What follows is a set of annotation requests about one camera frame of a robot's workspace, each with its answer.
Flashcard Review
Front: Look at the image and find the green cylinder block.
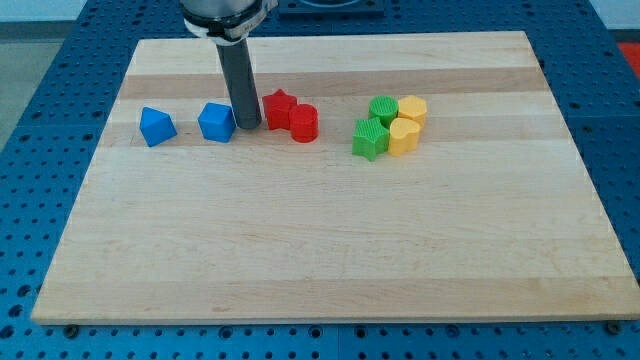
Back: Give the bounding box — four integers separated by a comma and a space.
368, 95, 399, 128

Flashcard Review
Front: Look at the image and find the yellow heart block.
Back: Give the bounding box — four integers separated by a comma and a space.
388, 118, 422, 156

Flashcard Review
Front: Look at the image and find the light wooden board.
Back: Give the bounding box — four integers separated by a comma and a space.
31, 31, 639, 325

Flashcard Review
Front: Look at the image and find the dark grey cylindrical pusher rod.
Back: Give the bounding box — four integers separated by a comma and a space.
216, 39, 262, 130

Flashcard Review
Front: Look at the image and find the blue cube block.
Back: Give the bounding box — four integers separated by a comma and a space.
198, 103, 236, 143

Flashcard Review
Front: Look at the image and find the red star block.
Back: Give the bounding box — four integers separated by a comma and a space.
262, 89, 298, 130

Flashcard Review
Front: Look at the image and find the blue triangle block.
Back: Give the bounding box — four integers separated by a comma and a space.
139, 107, 177, 147

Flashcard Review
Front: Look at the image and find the yellow hexagon block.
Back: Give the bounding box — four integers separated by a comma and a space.
397, 95, 428, 128

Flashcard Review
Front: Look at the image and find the red cylinder block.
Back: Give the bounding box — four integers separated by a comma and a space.
289, 104, 319, 143

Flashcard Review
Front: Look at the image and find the green star block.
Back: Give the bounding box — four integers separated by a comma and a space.
352, 117, 390, 162

